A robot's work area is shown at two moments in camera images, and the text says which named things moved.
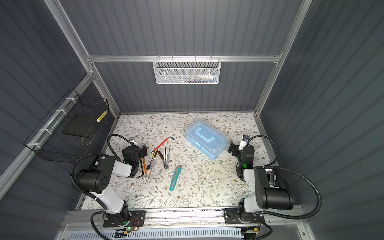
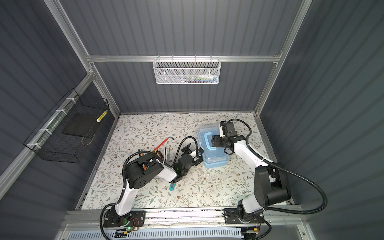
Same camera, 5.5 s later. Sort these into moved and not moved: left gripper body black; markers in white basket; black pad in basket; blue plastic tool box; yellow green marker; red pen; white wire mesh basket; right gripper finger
Moved: left gripper body black; right gripper finger; blue plastic tool box
Not moved: yellow green marker; black pad in basket; red pen; white wire mesh basket; markers in white basket
